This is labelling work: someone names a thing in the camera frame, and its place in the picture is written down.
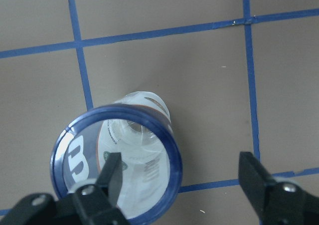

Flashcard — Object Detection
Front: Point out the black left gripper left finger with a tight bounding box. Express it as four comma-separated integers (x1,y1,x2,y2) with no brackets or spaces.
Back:
57,153,129,225

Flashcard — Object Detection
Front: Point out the Wilson tennis ball can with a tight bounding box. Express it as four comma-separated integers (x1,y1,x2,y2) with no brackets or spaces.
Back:
50,91,182,225

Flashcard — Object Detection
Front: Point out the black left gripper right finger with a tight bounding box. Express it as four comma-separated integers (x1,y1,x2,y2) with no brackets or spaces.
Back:
238,152,319,225

